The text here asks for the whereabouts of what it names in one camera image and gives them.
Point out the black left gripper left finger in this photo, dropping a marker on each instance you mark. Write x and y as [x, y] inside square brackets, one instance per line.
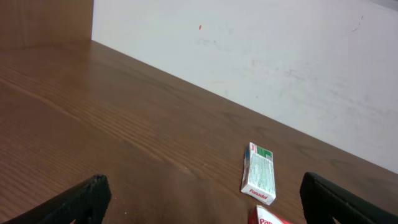
[86, 202]

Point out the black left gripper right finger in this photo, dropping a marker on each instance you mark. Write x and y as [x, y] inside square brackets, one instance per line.
[324, 202]

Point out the red Panadol box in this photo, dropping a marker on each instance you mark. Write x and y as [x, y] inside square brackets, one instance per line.
[260, 215]

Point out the white green Panadol box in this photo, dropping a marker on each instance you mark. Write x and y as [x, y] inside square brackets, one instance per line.
[258, 174]

